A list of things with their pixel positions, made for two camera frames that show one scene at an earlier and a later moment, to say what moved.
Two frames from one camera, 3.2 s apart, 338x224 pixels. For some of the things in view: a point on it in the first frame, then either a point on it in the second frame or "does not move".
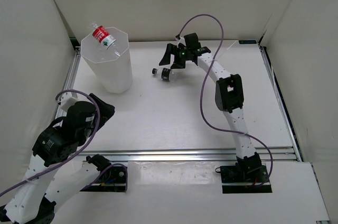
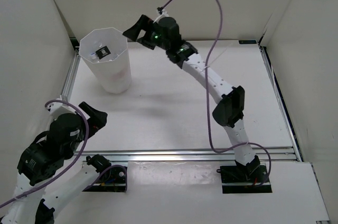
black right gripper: (171, 49) -> (145, 22)
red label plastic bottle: (103, 36) -> (118, 75)
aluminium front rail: (287, 153) does not move
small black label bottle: (166, 74) -> (103, 52)
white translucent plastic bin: (113, 67) does not move
